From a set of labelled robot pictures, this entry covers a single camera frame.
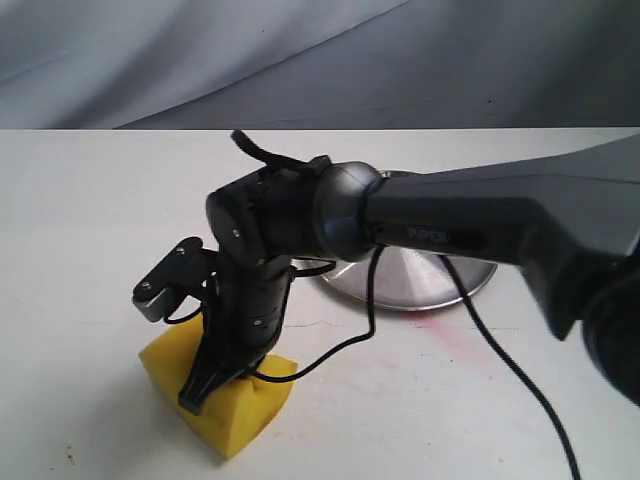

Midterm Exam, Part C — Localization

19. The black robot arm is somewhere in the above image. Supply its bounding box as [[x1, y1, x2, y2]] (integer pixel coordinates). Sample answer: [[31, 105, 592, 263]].
[[179, 131, 639, 414]]

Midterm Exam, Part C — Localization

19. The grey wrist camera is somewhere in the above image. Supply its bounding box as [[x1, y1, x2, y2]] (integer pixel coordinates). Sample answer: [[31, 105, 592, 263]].
[[132, 237, 218, 324]]

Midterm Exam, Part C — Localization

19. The round stainless steel plate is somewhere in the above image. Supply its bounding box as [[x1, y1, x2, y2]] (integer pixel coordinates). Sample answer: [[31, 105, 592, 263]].
[[294, 169, 499, 312]]

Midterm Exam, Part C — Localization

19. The black cable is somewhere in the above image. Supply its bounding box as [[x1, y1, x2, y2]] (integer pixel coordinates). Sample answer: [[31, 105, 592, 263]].
[[164, 244, 584, 480]]

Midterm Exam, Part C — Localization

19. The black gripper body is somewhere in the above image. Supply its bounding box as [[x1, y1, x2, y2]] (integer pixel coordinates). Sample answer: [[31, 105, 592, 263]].
[[202, 250, 293, 373]]

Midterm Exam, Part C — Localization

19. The yellow sponge block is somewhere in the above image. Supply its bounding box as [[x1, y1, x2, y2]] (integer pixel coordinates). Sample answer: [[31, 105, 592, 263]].
[[139, 315, 293, 459]]

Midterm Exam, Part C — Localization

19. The grey backdrop cloth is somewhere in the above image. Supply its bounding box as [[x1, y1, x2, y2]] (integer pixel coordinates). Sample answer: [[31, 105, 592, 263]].
[[1, 1, 639, 129]]

